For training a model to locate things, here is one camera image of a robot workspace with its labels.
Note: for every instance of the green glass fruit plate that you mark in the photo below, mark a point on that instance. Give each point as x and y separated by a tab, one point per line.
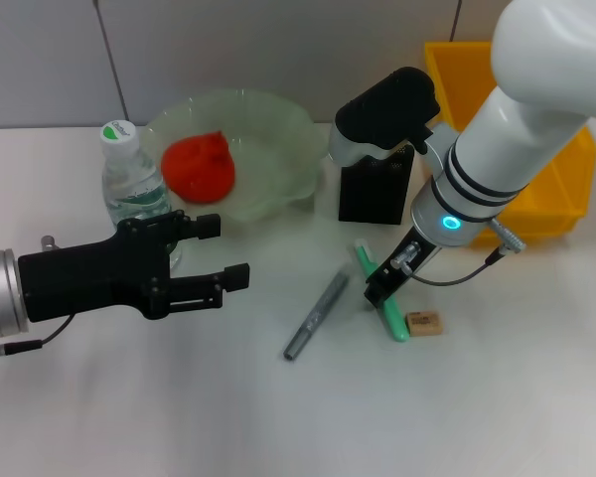
273	159

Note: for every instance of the yellow plastic bin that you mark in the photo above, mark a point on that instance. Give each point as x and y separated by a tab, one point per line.
551	208

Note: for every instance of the left gripper silver stud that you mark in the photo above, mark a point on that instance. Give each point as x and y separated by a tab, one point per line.
48	242

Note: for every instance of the tan eraser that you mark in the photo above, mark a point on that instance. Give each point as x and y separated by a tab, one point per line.
425	323

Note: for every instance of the black mesh pen holder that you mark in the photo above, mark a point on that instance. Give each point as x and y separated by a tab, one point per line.
372	194

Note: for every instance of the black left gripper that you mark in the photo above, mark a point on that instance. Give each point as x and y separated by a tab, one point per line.
94	278

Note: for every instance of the green pen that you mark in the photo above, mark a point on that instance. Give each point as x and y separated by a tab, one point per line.
395	323

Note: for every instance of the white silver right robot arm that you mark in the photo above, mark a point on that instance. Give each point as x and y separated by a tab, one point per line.
506	149

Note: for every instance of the grey marker pen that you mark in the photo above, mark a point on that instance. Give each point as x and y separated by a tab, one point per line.
318	313

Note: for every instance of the orange fruit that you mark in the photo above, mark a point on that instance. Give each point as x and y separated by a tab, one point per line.
198	169

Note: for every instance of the clear water bottle green label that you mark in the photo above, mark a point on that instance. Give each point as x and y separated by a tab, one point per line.
134	189

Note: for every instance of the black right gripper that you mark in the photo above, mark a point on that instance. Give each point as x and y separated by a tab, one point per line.
412	253

